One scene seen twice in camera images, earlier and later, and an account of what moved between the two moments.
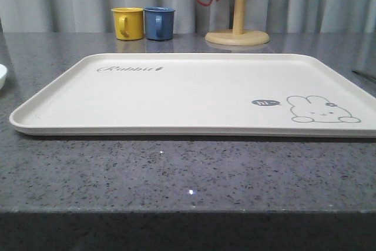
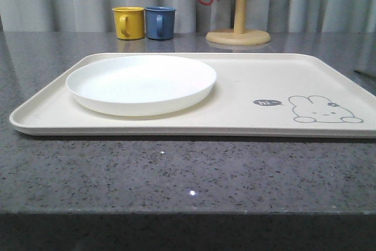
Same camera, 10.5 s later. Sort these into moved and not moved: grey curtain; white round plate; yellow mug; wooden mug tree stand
Moved: white round plate
Not moved: wooden mug tree stand; grey curtain; yellow mug
